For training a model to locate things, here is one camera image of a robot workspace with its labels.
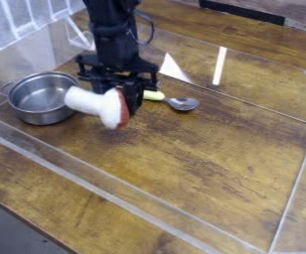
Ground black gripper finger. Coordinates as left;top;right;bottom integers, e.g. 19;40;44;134
123;81;144;116
90;79;117;94

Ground red and white plush mushroom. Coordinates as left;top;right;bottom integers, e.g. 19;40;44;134
65;86;131;129

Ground spoon with green handle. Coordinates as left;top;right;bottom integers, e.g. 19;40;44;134
144;90;200;111

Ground silver metal pot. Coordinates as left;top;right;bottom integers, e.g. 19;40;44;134
0;71;78;126

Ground clear acrylic enclosure wall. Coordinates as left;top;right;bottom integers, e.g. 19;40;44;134
0;0;306;254

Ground black bar in background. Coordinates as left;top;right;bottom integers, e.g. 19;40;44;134
199;0;286;26

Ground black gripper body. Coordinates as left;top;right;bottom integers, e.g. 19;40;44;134
76;33;161;92

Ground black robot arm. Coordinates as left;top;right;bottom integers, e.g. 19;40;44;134
77;0;160;116

